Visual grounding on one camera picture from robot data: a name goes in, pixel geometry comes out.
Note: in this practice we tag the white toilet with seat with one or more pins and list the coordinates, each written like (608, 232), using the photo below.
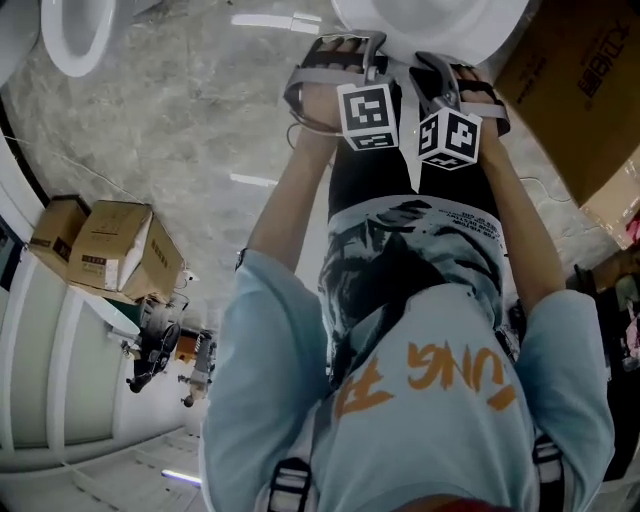
(102, 30)

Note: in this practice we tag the white oval basin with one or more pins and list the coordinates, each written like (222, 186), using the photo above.
(117, 315)

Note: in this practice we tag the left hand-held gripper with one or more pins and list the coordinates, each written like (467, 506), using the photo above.
(367, 115)

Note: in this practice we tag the person's right forearm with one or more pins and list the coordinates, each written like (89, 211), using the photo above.
(525, 225)

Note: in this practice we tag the large printed cardboard box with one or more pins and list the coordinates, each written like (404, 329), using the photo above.
(575, 100)

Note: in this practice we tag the person's right hand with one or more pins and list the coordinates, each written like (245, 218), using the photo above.
(477, 87)

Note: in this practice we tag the open cardboard box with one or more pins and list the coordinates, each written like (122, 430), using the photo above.
(115, 250)

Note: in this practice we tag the person's left hand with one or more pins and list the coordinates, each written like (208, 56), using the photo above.
(325, 100)

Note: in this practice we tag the light blue shirt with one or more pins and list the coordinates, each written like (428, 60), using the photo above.
(425, 425)

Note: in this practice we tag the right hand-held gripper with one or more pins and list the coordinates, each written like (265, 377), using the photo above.
(450, 140)

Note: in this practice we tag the person's left forearm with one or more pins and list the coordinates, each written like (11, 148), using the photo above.
(290, 200)

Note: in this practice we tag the small cardboard box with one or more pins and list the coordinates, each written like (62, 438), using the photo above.
(55, 235)

